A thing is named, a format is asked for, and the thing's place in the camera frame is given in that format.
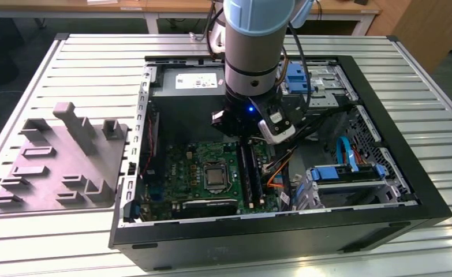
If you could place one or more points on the dark RAM stick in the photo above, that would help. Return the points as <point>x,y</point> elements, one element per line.
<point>247,173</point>
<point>257,176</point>

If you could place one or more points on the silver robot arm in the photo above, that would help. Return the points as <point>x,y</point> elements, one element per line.
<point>256,43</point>

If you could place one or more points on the black RAM slot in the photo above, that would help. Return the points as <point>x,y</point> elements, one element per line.
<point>241,173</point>

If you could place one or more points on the grey power supply unit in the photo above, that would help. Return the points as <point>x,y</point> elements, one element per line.
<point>183,115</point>

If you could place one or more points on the silver CPU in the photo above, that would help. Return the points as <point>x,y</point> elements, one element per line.
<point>215,176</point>

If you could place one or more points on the green motherboard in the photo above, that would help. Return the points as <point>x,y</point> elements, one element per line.
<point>179,161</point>

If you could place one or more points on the blue bay carrier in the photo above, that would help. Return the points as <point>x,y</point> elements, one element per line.
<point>292,83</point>

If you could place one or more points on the CPU socket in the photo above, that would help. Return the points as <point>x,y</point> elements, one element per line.
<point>209,190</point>

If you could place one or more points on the metal drive cage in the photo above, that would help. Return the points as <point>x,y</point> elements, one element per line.
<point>321,98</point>

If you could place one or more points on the black graphics card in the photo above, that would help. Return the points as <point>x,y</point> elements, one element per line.
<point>209,205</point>

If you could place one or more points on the blue disk carrier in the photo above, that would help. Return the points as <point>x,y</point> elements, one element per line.
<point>329,173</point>

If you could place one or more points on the blue board connector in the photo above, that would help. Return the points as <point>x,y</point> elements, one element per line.
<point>156,194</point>

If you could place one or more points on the metal disk bay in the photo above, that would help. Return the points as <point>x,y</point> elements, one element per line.
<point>348,186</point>

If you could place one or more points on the blue port connector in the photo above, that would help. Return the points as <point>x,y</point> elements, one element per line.
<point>136,210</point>

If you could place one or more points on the black PC case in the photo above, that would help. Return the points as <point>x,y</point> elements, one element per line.
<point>248,239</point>

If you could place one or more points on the grey parts rack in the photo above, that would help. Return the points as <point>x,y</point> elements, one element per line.
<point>74,161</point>

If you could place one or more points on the wooden desk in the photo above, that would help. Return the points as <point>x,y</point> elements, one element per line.
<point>337,8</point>

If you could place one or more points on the wooden cabinet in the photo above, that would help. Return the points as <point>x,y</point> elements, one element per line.
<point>421,29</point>

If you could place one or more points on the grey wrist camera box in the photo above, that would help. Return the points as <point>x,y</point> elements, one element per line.
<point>277,131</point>

